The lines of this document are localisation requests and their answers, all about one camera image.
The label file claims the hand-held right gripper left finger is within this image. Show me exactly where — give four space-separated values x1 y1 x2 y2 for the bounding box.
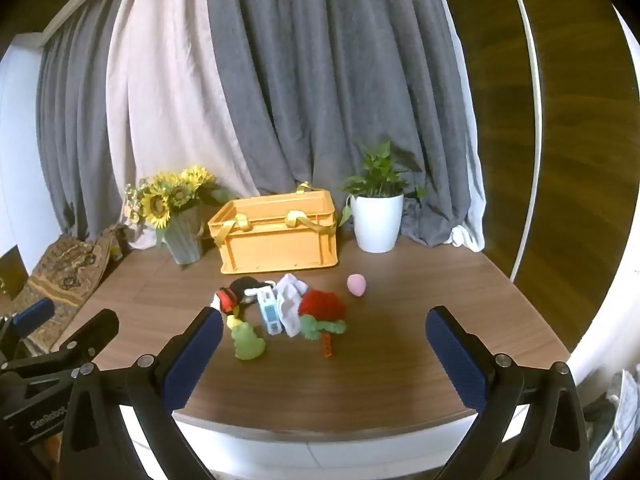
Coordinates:
59 305 226 480

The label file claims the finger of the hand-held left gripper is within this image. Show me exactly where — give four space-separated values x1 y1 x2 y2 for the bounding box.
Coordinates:
0 297 56 356
0 308 121 376

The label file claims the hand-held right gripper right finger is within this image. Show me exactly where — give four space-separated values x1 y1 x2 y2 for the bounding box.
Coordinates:
425 305 591 480

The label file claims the blue tissue pack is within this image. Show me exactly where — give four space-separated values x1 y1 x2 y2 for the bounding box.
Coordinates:
257 287 282 336

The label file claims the yellow plastic crate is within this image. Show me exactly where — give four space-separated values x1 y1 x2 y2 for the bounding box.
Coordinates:
207 182 341 275

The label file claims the patterned brown cushion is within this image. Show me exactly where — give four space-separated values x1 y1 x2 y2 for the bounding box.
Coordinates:
10 225 126 356

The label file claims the light green plush toy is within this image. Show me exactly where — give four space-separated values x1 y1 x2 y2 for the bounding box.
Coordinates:
230 321 266 361

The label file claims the black red plush toy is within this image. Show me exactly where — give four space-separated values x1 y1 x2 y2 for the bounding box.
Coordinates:
210 276 266 330

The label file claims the white cloth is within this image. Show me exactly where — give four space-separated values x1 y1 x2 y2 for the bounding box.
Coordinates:
276 273 309 338

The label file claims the ribbed grey-green vase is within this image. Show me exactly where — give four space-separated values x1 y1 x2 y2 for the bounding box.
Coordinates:
162 207 211 266

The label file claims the artificial sunflower bouquet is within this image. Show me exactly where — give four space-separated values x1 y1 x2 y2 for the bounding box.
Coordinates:
122 165 236 248

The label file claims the white plant pot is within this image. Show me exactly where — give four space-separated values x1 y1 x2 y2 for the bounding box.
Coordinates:
350 193 405 254

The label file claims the white curtain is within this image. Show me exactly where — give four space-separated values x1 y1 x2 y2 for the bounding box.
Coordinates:
105 0 261 251
440 10 487 253

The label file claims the white crumpled bag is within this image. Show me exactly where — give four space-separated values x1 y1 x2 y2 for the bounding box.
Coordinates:
590 367 640 480

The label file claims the grey curtain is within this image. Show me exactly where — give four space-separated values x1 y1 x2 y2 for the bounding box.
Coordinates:
36 20 131 241
205 0 473 248

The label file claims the green leafy plant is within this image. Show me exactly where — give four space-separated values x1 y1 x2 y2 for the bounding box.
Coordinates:
339 141 426 226

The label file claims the white curved pole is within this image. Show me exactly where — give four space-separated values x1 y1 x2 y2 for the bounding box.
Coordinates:
502 0 544 283

